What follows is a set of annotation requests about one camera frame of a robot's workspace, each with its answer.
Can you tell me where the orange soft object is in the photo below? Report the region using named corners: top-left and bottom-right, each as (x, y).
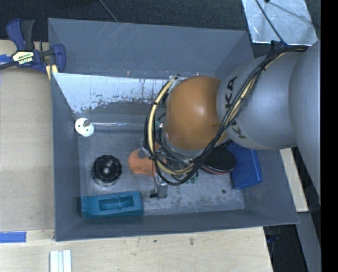
top-left (127, 148), bottom-right (159, 177)

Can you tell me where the teal plastic case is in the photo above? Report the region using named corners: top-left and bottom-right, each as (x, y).
top-left (78, 190), bottom-right (145, 220)

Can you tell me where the black ribbed round lid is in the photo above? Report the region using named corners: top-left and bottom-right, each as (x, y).
top-left (91, 154), bottom-right (123, 188)

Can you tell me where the blue flat block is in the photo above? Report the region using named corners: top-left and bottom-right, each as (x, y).
top-left (226, 142), bottom-right (264, 190)

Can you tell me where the white round knob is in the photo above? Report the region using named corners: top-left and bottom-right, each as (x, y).
top-left (74, 117), bottom-right (95, 138)

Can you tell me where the grey metal bin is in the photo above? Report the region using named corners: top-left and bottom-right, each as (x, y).
top-left (47, 18), bottom-right (300, 242)

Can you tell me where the pale wood flat board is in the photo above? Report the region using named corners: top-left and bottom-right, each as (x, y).
top-left (0, 66), bottom-right (56, 232)

